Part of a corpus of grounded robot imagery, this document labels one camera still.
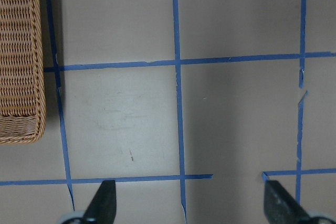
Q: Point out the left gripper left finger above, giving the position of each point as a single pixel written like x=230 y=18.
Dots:
x=103 y=207

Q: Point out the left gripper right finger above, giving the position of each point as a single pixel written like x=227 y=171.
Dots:
x=280 y=206

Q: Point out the brown wicker basket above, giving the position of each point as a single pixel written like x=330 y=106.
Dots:
x=23 y=103

